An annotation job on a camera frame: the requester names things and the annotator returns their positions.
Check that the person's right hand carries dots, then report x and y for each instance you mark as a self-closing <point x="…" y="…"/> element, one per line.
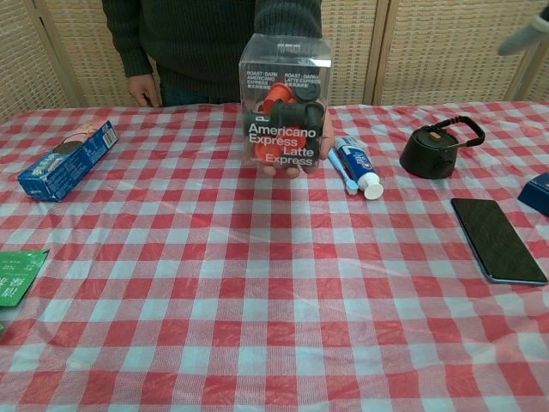
<point x="140" y="90"/>

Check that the person's left hand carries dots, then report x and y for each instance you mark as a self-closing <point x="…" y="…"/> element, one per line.
<point x="329" y="137"/>

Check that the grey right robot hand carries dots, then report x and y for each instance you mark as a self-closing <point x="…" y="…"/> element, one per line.
<point x="529" y="34"/>

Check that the clear coffee capsule box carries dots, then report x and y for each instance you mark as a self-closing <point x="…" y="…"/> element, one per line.
<point x="283" y="137"/>

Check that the person's left forearm dark sleeve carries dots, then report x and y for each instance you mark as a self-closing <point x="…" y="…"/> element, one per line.
<point x="287" y="17"/>

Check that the person's right forearm dark sleeve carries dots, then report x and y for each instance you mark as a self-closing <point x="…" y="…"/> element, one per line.
<point x="128" y="38"/>

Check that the person's torso dark sweater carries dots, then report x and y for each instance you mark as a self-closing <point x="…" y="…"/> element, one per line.
<point x="197" y="47"/>

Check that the blue cookie box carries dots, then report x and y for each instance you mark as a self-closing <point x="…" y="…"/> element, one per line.
<point x="64" y="163"/>

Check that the dark blue box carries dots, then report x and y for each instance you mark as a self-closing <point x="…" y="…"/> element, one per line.
<point x="536" y="195"/>

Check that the red white checkered tablecloth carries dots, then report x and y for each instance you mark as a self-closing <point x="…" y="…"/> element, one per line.
<point x="171" y="300"/>

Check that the light blue toothbrush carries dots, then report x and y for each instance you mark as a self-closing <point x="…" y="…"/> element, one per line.
<point x="343" y="171"/>

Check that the blue white toothpaste tube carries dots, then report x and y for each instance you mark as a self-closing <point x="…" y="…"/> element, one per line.
<point x="358" y="165"/>

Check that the woven wooden folding screen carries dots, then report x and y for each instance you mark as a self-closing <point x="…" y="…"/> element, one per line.
<point x="446" y="64"/>

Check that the black iron teapot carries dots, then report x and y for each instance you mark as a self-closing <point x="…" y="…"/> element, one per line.
<point x="429" y="154"/>

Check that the black smartphone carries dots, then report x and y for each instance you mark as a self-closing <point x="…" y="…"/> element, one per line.
<point x="497" y="240"/>

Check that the green printed packet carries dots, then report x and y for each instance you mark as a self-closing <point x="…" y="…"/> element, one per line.
<point x="19" y="276"/>

